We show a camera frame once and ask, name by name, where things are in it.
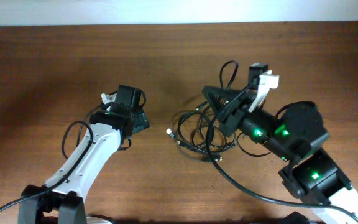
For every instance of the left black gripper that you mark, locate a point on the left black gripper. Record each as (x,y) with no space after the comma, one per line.
(141,121)

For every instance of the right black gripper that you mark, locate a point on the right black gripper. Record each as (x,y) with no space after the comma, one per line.
(234,112)

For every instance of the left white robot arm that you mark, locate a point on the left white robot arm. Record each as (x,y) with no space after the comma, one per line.
(62,197)

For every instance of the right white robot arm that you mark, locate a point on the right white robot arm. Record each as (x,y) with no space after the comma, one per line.
(296,134)

